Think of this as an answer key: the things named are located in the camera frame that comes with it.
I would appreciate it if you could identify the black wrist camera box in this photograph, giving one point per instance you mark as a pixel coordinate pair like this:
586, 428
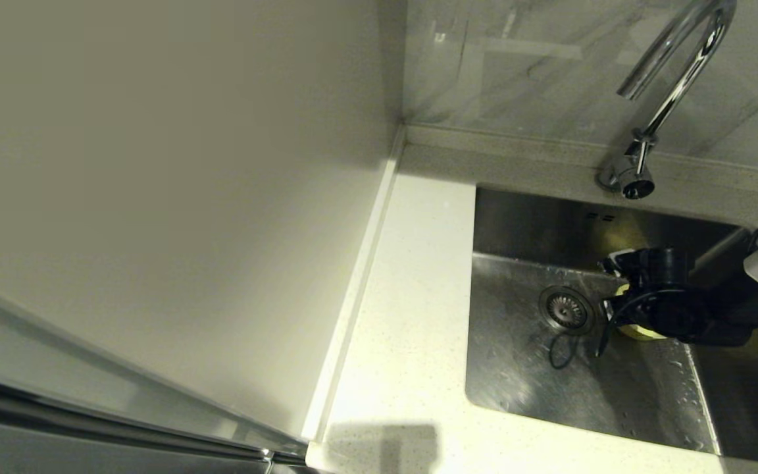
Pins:
665, 266

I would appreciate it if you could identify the chrome gooseneck faucet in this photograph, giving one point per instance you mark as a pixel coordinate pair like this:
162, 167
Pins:
672, 85

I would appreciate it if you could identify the yellow bowl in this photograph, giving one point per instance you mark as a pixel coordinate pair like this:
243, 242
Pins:
642, 334

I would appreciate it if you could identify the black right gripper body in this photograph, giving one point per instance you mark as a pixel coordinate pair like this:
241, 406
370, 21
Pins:
688, 322

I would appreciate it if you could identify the round metal drain strainer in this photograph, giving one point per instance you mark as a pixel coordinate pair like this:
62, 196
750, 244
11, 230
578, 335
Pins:
566, 309

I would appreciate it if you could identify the white cabinet side panel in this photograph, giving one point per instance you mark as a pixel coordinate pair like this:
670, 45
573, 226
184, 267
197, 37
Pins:
155, 164

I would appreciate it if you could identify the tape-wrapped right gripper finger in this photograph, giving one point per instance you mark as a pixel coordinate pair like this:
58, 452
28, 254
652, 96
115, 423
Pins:
611, 309

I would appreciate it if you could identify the stainless steel sink basin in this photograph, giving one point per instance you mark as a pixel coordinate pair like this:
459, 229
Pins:
504, 224

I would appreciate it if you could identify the stainless steel appliance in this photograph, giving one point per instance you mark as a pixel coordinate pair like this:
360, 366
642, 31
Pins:
56, 447

